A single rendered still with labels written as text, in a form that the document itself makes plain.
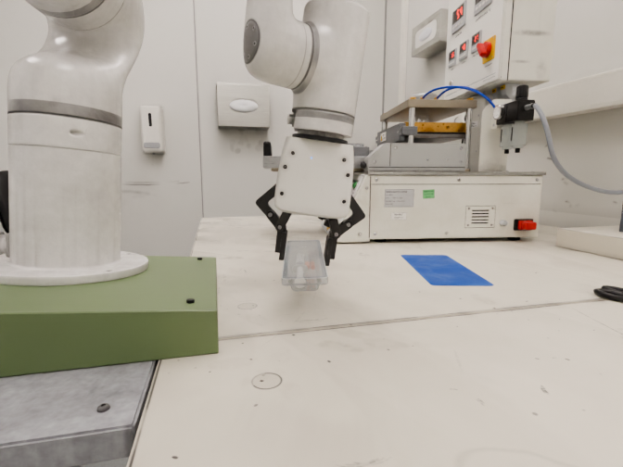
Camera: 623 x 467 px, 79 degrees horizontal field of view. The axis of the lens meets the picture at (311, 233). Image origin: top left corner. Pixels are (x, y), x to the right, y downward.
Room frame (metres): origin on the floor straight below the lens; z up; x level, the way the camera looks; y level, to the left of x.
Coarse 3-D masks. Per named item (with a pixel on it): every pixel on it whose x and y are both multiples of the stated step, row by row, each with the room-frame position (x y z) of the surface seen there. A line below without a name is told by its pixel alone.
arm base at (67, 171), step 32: (32, 128) 0.43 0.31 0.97; (64, 128) 0.44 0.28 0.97; (96, 128) 0.46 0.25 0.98; (32, 160) 0.43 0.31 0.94; (64, 160) 0.43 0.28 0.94; (96, 160) 0.46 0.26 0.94; (32, 192) 0.42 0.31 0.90; (64, 192) 0.43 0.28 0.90; (96, 192) 0.45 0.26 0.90; (32, 224) 0.42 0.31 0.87; (64, 224) 0.43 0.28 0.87; (96, 224) 0.45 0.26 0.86; (0, 256) 0.48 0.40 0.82; (32, 256) 0.42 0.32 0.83; (64, 256) 0.43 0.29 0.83; (96, 256) 0.45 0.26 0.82; (128, 256) 0.53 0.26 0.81
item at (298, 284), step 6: (300, 240) 0.62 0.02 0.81; (324, 264) 0.48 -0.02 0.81; (282, 276) 0.44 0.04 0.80; (282, 282) 0.44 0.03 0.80; (288, 282) 0.43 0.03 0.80; (294, 282) 0.43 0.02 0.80; (300, 282) 0.43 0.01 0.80; (306, 282) 0.43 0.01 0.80; (312, 282) 0.43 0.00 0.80; (318, 282) 0.43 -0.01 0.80; (324, 282) 0.43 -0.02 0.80; (294, 288) 0.45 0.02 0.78; (300, 288) 0.45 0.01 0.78; (306, 288) 0.45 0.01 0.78; (312, 288) 0.45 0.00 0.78
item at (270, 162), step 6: (264, 156) 0.98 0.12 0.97; (270, 156) 0.98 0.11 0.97; (276, 156) 0.98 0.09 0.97; (264, 162) 0.98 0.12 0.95; (270, 162) 0.98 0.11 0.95; (276, 162) 0.98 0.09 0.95; (354, 162) 1.00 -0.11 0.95; (360, 162) 1.00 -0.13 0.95; (264, 168) 1.01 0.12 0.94; (270, 168) 1.01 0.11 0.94; (276, 168) 1.00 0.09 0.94; (354, 168) 1.01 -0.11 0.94; (360, 168) 1.01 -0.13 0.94
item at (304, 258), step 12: (312, 240) 0.62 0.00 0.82; (288, 252) 0.55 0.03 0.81; (300, 252) 0.54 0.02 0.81; (312, 252) 0.54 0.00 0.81; (288, 264) 0.49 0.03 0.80; (300, 264) 0.49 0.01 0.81; (312, 264) 0.49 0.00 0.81; (288, 276) 0.44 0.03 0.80; (300, 276) 0.44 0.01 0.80; (312, 276) 0.44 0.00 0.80; (324, 276) 0.44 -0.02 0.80
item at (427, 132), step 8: (416, 120) 1.12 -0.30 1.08; (424, 120) 1.11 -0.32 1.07; (424, 128) 1.02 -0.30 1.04; (432, 128) 1.02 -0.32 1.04; (440, 128) 1.02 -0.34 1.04; (448, 128) 1.02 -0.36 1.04; (456, 128) 1.03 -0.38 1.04; (416, 136) 1.02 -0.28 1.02; (424, 136) 1.02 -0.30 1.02; (432, 136) 1.02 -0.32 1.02; (440, 136) 1.02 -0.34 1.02; (448, 136) 1.02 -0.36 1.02; (456, 136) 1.03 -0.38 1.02
